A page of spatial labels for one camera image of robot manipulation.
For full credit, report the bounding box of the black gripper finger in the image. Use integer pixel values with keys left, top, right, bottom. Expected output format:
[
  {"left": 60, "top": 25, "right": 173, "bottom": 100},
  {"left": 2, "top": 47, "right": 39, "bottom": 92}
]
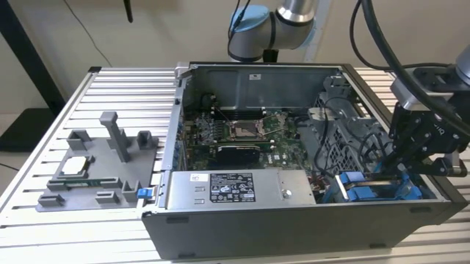
[
  {"left": 418, "top": 152, "right": 467, "bottom": 177},
  {"left": 380, "top": 139, "right": 423, "bottom": 177}
]

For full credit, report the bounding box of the black disk wire bundle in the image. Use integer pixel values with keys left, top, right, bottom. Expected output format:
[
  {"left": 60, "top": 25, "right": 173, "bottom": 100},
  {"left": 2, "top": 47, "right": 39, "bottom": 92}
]
[{"left": 356, "top": 131, "right": 394, "bottom": 173}]

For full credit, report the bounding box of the grey metal disk cage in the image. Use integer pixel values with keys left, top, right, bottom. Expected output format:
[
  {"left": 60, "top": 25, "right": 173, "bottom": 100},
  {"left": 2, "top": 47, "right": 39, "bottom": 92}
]
[{"left": 300, "top": 92, "right": 394, "bottom": 177}]

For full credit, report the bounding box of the blue disk carrier in bay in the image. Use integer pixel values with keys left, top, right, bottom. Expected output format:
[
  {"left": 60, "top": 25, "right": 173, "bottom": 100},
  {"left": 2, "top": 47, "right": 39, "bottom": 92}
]
[{"left": 347, "top": 183, "right": 423, "bottom": 202}]

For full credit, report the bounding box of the silver wrist adapter block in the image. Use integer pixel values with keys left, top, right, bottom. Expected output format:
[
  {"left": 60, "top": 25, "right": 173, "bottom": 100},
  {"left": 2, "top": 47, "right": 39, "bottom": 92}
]
[{"left": 390, "top": 79, "right": 455, "bottom": 111}]

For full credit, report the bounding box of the green motherboard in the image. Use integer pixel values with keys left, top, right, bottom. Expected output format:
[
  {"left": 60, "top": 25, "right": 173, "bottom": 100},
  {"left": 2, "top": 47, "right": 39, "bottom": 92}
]
[{"left": 181, "top": 109, "right": 312, "bottom": 170}]

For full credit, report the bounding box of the CPU socket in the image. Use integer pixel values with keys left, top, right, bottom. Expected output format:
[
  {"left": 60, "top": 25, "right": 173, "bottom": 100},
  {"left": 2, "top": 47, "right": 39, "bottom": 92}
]
[{"left": 227, "top": 119, "right": 266, "bottom": 140}]

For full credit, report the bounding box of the black graphics card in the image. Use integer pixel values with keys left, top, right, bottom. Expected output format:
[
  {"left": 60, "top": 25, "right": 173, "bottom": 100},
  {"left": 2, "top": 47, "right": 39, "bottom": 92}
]
[{"left": 211, "top": 145, "right": 262, "bottom": 169}]

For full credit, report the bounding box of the black open PC case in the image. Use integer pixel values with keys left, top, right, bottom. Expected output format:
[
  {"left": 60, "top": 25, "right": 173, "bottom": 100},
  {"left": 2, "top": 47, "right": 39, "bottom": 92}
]
[{"left": 141, "top": 62, "right": 470, "bottom": 261}]

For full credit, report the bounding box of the thin metal locking lever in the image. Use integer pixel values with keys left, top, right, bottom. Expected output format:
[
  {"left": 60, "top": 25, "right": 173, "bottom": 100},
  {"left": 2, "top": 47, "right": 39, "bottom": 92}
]
[{"left": 215, "top": 108, "right": 232, "bottom": 123}]

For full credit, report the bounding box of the silver power supply unit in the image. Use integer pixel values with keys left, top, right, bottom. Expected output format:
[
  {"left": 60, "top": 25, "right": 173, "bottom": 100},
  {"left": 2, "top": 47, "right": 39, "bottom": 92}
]
[{"left": 164, "top": 169, "right": 318, "bottom": 209}]

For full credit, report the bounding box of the grey parts rack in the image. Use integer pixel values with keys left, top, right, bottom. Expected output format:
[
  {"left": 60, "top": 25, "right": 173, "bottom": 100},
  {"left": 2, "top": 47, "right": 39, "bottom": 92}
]
[{"left": 35, "top": 111, "right": 160, "bottom": 212}]

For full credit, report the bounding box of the green RAM stick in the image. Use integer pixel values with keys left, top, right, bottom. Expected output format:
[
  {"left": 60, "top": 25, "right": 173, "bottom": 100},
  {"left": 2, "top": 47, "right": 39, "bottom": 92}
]
[{"left": 64, "top": 178, "right": 111, "bottom": 187}]

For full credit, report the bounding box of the silver CPU chip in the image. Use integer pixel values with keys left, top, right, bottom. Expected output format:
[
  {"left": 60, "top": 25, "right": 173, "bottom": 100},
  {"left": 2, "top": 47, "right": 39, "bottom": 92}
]
[{"left": 60, "top": 156, "right": 91, "bottom": 176}]

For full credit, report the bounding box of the black antenna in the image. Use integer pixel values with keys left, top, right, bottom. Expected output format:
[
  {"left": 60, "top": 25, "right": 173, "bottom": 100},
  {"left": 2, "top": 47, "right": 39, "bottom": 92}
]
[{"left": 123, "top": 0, "right": 133, "bottom": 24}]

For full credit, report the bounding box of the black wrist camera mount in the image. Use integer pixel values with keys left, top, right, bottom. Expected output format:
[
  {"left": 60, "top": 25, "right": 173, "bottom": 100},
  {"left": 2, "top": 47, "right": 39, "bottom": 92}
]
[{"left": 412, "top": 64, "right": 464, "bottom": 94}]

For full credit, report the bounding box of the black looped case cable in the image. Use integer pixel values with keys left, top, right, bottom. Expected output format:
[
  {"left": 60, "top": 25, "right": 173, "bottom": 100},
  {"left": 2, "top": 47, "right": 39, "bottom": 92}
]
[{"left": 314, "top": 97, "right": 354, "bottom": 177}]

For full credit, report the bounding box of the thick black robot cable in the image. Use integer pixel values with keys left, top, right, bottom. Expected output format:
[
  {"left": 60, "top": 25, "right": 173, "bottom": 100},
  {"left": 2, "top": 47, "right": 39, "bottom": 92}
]
[{"left": 350, "top": 0, "right": 463, "bottom": 138}]

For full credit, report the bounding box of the black cable on arm joint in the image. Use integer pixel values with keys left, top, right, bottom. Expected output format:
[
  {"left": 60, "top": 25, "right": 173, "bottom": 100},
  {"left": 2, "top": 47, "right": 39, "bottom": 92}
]
[{"left": 227, "top": 0, "right": 252, "bottom": 34}]

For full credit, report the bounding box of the thin black wall cable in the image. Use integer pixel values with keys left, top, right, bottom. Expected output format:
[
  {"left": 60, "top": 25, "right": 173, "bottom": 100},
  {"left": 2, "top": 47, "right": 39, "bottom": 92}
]
[{"left": 63, "top": 0, "right": 113, "bottom": 67}]

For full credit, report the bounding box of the black flat base plate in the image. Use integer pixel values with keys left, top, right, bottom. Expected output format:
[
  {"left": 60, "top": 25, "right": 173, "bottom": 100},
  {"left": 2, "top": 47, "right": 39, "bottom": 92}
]
[{"left": 0, "top": 108, "right": 56, "bottom": 152}]

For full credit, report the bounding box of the black slanted post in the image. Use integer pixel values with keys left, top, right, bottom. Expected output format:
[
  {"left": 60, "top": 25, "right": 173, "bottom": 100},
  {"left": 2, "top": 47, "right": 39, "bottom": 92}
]
[{"left": 0, "top": 0, "right": 67, "bottom": 111}]

